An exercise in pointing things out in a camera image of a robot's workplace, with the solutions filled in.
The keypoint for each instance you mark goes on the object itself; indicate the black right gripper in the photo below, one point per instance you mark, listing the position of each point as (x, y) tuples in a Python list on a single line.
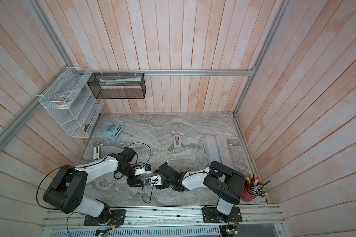
[(161, 186)]

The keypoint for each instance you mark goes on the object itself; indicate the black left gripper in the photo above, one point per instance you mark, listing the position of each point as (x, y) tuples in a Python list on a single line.
[(133, 181)]

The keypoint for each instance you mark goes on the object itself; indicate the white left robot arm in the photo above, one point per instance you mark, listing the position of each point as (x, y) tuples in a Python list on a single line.
[(66, 191)]

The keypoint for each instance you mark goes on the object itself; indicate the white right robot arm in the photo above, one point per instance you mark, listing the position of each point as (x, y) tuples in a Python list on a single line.
[(224, 181)]

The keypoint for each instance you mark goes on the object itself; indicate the light blue desk calculator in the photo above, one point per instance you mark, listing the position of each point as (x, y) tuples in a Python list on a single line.
[(112, 131)]

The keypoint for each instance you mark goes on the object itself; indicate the red pen cup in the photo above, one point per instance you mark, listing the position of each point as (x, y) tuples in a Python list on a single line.
[(247, 196)]

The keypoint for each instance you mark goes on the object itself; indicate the pens in cup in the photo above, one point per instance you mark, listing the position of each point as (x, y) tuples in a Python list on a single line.
[(255, 187)]

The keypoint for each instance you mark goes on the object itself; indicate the tape roll on shelf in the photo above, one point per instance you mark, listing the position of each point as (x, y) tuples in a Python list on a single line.
[(64, 100)]

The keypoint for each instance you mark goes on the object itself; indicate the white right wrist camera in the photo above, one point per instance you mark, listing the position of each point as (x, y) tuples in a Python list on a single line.
[(152, 181)]

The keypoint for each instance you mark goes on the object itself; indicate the black mesh wall basket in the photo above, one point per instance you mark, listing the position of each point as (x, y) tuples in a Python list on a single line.
[(117, 85)]

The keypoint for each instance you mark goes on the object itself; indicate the white mesh wall shelf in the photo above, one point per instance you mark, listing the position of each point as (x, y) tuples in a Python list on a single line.
[(77, 120)]

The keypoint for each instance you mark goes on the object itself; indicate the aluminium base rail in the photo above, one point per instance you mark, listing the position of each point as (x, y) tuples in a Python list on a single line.
[(179, 221)]

